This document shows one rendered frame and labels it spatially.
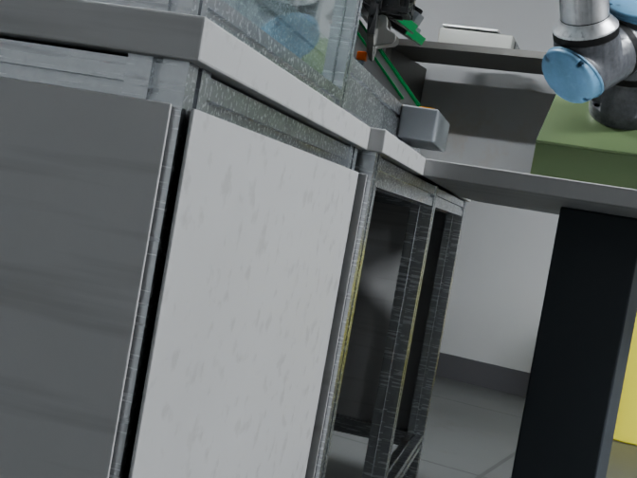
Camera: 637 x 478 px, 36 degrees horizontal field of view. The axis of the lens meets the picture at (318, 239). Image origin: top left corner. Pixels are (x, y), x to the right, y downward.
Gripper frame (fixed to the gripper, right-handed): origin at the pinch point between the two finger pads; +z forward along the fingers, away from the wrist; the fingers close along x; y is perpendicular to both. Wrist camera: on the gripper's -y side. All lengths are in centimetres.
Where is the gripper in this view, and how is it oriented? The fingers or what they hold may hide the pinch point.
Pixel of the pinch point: (369, 54)
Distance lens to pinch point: 206.7
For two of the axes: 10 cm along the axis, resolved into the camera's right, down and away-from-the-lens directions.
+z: -1.7, 9.9, 0.3
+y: 9.6, 1.7, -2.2
